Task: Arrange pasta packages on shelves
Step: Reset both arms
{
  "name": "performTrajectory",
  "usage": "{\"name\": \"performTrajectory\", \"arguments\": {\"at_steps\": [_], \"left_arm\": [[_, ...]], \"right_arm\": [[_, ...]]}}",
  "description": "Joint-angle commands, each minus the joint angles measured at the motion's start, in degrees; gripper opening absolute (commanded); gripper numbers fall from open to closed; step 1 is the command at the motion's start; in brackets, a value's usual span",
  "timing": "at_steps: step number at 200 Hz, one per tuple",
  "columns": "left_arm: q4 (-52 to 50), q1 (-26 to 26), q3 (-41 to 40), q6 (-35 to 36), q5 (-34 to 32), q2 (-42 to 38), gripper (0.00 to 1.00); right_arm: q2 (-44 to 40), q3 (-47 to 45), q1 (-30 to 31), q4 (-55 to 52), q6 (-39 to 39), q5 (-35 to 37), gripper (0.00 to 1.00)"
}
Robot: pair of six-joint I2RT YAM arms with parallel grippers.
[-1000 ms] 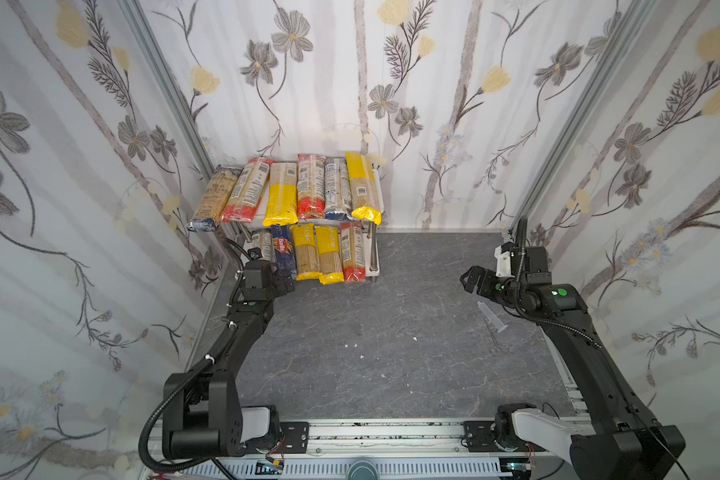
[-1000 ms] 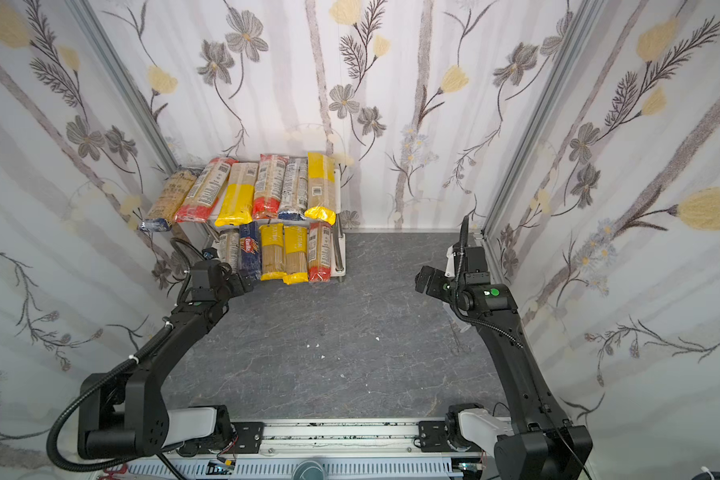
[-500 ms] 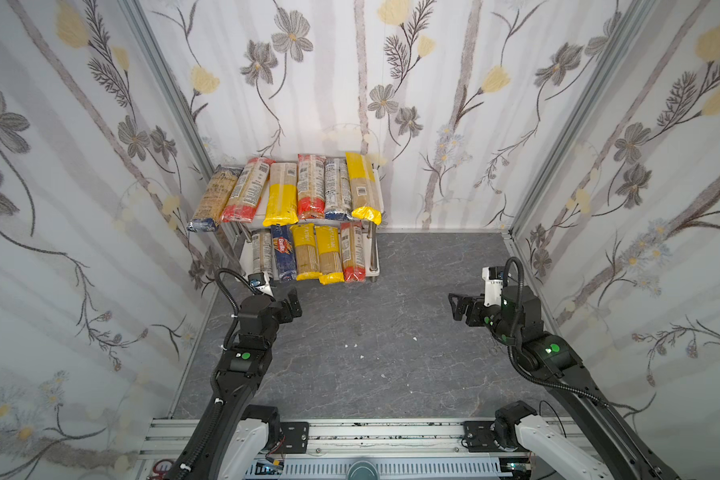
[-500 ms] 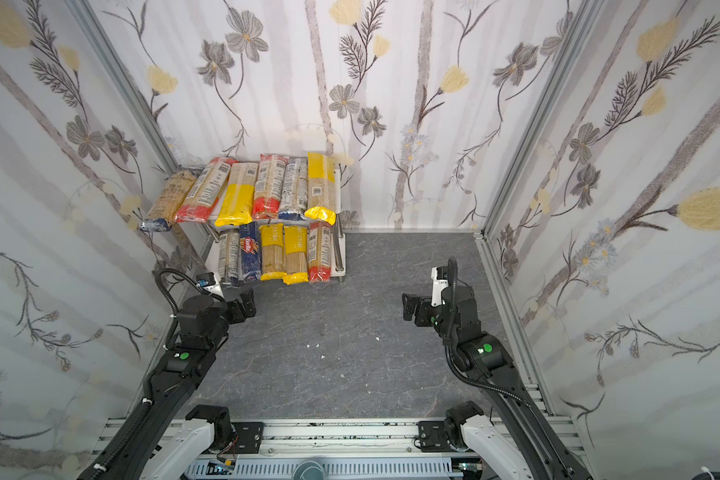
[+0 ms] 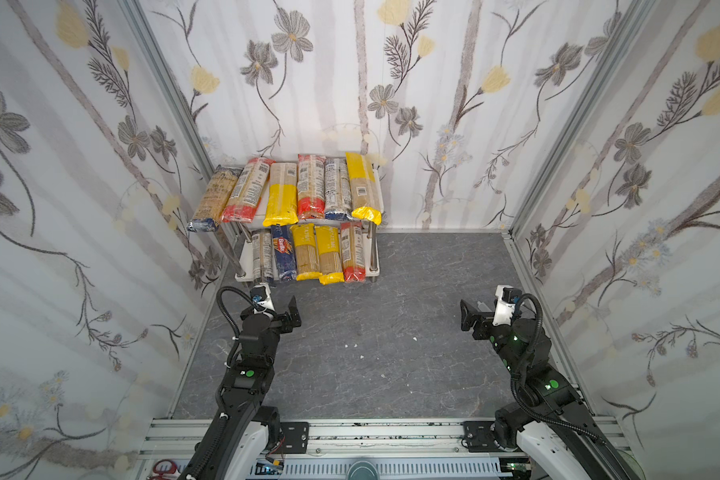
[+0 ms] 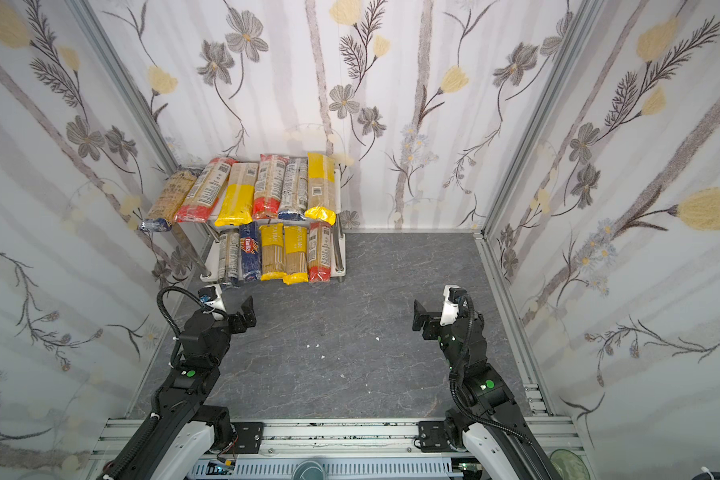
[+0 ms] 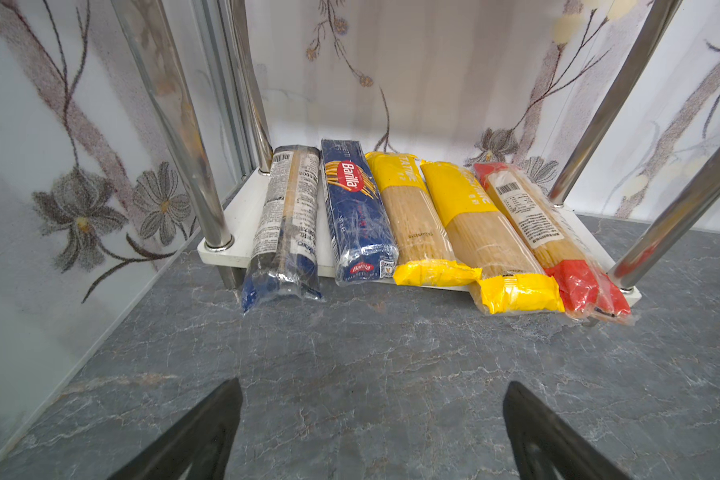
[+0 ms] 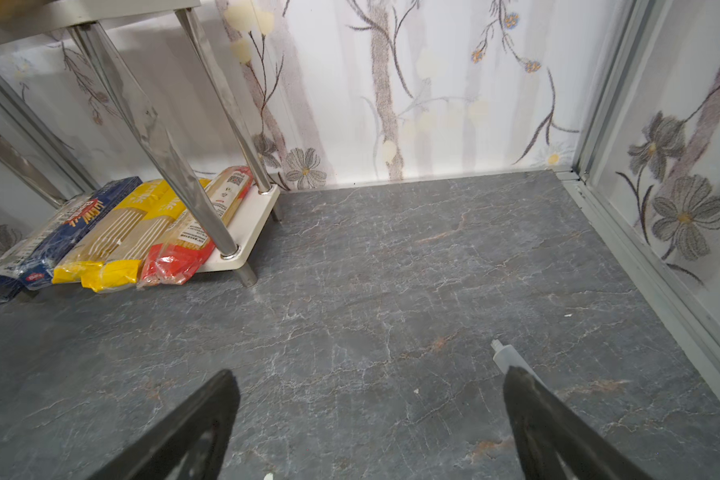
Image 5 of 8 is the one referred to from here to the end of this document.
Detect small red-end spaghetti pack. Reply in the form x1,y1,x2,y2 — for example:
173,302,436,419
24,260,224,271
339,221,366,282

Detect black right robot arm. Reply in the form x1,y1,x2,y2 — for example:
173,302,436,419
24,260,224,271
459,286,640,479

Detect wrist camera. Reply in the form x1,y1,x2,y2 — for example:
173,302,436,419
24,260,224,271
492,285,522,326
250,283,274,311

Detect clear blue-end spaghetti pack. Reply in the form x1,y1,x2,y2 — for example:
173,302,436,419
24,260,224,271
252,229,274,285

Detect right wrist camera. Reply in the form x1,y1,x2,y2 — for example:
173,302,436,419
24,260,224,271
492,285,522,326

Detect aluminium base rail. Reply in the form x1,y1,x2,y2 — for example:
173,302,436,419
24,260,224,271
137,418,637,480

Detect yellow-top spaghetti pack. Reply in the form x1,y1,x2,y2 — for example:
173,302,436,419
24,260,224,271
346,152,382,226

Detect yellow-end spaghetti pack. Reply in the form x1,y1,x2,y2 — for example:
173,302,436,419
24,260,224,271
262,162,299,227

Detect blue clear label spaghetti pack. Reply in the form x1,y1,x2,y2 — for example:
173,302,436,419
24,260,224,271
324,157,352,221

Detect red handled scissors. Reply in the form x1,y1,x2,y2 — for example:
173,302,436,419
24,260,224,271
147,459,181,480

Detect yellow pastatime pack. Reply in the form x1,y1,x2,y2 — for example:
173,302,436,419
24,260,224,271
290,223,321,281
315,226,344,285

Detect blue Barilla spaghetti pack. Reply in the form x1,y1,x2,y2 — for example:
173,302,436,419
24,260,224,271
270,225,297,281

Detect white two-tier shelf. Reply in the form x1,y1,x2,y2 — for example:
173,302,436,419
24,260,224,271
208,180,381,284

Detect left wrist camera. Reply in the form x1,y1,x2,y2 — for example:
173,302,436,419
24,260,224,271
250,283,274,311

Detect dark blue-top spaghetti pack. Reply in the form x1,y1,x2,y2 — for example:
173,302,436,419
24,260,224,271
187,165,241,233

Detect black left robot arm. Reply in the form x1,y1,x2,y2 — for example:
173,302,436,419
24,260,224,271
179,283,301,479

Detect yellow Pastatime pack front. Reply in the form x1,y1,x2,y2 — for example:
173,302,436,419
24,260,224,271
315,226,344,285

